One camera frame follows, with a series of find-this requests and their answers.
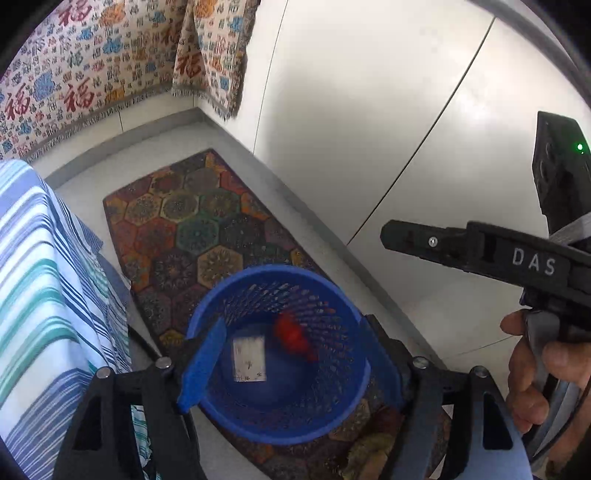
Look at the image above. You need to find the red wrapper trash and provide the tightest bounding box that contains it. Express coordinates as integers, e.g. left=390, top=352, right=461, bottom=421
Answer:
left=273, top=312, right=318, bottom=362

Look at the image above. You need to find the white kitchen cabinet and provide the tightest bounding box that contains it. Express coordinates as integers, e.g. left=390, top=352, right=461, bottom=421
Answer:
left=253, top=1, right=590, bottom=373

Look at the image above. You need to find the right hand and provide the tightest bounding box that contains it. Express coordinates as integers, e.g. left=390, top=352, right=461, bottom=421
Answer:
left=500, top=309, right=591, bottom=434

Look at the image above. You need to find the blue striped tablecloth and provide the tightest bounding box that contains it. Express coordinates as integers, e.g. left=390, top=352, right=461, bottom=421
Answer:
left=1, top=160, right=132, bottom=479

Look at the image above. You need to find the white paper in basket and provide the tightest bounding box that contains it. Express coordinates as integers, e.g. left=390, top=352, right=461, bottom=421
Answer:
left=231, top=336, right=266, bottom=383

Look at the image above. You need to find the blue plastic waste basket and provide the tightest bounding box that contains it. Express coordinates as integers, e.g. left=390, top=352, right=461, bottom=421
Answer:
left=185, top=264, right=372, bottom=446

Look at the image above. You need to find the colourful hexagon floor mat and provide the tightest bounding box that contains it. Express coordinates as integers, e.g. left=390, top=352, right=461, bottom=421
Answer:
left=103, top=149, right=402, bottom=479

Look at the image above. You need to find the small patterned hanging cloth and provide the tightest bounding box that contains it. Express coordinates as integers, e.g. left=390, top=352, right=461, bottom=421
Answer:
left=171, top=0, right=259, bottom=120

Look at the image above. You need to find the patterned Chinese character cloth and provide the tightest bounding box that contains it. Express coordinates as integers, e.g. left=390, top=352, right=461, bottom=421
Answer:
left=1, top=0, right=186, bottom=162

